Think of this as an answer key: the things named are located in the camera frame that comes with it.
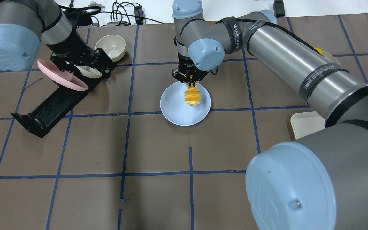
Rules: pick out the sliced bread loaf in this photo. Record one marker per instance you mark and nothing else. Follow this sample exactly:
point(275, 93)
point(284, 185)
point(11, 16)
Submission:
point(191, 97)

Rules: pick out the cream rectangular tray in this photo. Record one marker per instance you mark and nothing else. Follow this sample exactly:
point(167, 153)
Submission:
point(306, 123)

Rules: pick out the cream small bowl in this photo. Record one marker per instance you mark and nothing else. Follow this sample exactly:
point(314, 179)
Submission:
point(113, 45)

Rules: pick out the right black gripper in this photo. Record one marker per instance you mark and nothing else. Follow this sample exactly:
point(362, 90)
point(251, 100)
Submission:
point(183, 64)

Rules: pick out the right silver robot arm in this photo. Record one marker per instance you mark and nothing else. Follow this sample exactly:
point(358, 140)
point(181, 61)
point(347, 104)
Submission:
point(317, 182)

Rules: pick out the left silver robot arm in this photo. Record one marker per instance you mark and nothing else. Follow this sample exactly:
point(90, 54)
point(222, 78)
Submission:
point(25, 24)

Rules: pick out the pink plate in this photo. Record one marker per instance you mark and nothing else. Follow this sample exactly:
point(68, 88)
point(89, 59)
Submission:
point(65, 79)

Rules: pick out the blue plate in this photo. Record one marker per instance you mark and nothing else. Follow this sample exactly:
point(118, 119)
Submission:
point(179, 112)

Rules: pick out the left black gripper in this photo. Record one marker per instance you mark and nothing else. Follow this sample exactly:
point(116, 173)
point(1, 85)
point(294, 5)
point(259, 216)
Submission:
point(66, 48)

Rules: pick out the black dish rack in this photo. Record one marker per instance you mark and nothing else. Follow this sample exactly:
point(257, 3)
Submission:
point(45, 116)

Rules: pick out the black power adapter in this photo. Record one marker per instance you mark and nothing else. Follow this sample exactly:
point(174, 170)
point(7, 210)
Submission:
point(279, 8)

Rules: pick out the cream white plate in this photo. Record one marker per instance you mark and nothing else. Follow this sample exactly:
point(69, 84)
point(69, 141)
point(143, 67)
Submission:
point(89, 72)

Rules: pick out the cream shallow bowl plate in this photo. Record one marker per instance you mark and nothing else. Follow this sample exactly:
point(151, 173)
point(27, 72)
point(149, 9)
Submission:
point(330, 58)

